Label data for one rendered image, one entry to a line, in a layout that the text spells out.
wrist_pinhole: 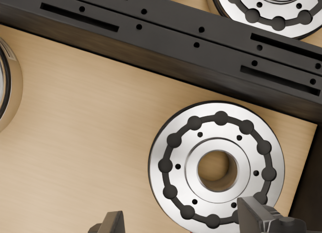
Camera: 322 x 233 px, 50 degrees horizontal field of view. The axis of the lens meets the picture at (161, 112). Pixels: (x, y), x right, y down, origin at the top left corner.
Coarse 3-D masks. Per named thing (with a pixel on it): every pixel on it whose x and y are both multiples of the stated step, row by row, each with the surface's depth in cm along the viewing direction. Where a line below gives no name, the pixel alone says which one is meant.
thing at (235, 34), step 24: (96, 0) 19; (120, 0) 19; (144, 0) 19; (168, 0) 19; (168, 24) 19; (192, 24) 19; (216, 24) 19; (240, 24) 19; (240, 48) 19; (264, 48) 19; (312, 48) 19; (312, 72) 19
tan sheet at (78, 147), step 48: (48, 48) 29; (48, 96) 29; (96, 96) 29; (144, 96) 29; (192, 96) 29; (0, 144) 29; (48, 144) 29; (96, 144) 29; (144, 144) 29; (288, 144) 29; (0, 192) 29; (48, 192) 29; (96, 192) 29; (144, 192) 29; (288, 192) 29
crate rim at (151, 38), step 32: (0, 0) 19; (32, 0) 19; (64, 0) 19; (96, 32) 19; (128, 32) 19; (160, 32) 19; (192, 64) 19; (224, 64) 19; (256, 64) 19; (320, 96) 19
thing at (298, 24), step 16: (224, 0) 26; (240, 0) 26; (256, 0) 25; (304, 0) 25; (320, 0) 26; (240, 16) 26; (256, 16) 26; (272, 16) 25; (288, 16) 25; (304, 16) 26; (320, 16) 25; (288, 32) 25; (304, 32) 25
